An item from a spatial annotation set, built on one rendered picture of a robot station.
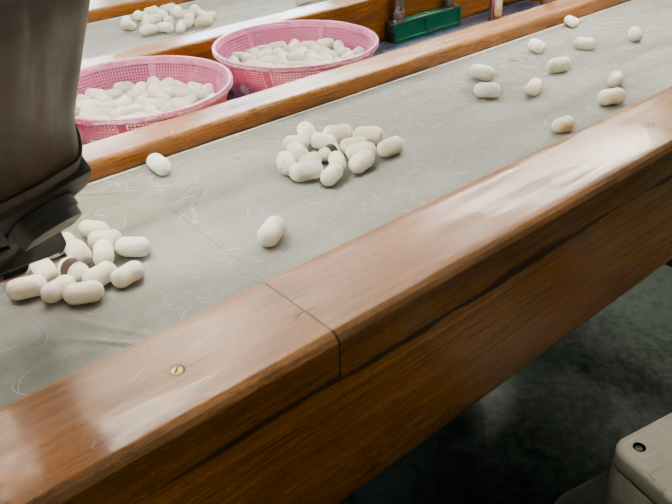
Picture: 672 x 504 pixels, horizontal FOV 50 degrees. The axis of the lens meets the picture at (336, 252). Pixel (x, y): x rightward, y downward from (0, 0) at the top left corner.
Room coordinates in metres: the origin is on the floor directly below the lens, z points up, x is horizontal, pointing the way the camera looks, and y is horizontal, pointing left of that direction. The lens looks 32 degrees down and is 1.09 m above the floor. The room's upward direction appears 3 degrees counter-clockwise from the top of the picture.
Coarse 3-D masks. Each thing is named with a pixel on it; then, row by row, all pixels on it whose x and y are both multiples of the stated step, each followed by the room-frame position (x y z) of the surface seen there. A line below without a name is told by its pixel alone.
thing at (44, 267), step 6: (48, 258) 0.55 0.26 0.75; (36, 264) 0.54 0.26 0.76; (42, 264) 0.54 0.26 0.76; (48, 264) 0.54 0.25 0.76; (36, 270) 0.53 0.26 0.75; (42, 270) 0.53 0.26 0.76; (48, 270) 0.53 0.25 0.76; (54, 270) 0.53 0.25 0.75; (48, 276) 0.53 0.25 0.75; (54, 276) 0.53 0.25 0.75; (48, 282) 0.53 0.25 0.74
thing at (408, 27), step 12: (396, 0) 1.46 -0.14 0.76; (444, 0) 1.56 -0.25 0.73; (396, 12) 1.46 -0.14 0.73; (420, 12) 1.53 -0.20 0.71; (432, 12) 1.52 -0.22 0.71; (444, 12) 1.54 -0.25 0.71; (456, 12) 1.56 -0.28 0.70; (396, 24) 1.45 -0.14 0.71; (408, 24) 1.47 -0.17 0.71; (420, 24) 1.49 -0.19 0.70; (432, 24) 1.52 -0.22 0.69; (444, 24) 1.54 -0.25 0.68; (456, 24) 1.56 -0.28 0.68; (396, 36) 1.45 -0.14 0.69; (408, 36) 1.47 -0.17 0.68
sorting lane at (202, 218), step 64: (640, 0) 1.44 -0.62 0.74; (448, 64) 1.10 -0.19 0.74; (512, 64) 1.09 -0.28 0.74; (576, 64) 1.07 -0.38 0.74; (640, 64) 1.06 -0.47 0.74; (256, 128) 0.87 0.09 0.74; (320, 128) 0.86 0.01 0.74; (384, 128) 0.85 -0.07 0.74; (448, 128) 0.85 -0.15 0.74; (512, 128) 0.84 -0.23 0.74; (576, 128) 0.83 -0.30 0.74; (128, 192) 0.71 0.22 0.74; (192, 192) 0.70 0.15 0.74; (256, 192) 0.69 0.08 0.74; (320, 192) 0.69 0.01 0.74; (384, 192) 0.68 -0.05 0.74; (448, 192) 0.67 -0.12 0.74; (64, 256) 0.58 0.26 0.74; (192, 256) 0.57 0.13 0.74; (256, 256) 0.56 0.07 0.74; (0, 320) 0.48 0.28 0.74; (64, 320) 0.48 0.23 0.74; (128, 320) 0.47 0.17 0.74; (0, 384) 0.40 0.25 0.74
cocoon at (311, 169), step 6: (300, 162) 0.72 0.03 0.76; (306, 162) 0.72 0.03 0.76; (312, 162) 0.72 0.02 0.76; (318, 162) 0.72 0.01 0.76; (294, 168) 0.71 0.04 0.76; (300, 168) 0.71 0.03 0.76; (306, 168) 0.71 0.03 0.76; (312, 168) 0.71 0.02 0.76; (318, 168) 0.71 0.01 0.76; (294, 174) 0.71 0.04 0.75; (300, 174) 0.70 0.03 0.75; (306, 174) 0.71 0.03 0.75; (312, 174) 0.71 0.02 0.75; (318, 174) 0.71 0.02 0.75; (294, 180) 0.71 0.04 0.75; (300, 180) 0.71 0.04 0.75; (306, 180) 0.71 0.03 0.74
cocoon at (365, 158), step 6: (366, 150) 0.74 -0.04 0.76; (354, 156) 0.73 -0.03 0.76; (360, 156) 0.73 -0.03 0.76; (366, 156) 0.73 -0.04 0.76; (372, 156) 0.74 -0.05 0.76; (354, 162) 0.72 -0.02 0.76; (360, 162) 0.72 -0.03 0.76; (366, 162) 0.73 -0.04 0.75; (372, 162) 0.74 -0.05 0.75; (354, 168) 0.72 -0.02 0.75; (360, 168) 0.72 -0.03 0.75; (366, 168) 0.73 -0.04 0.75
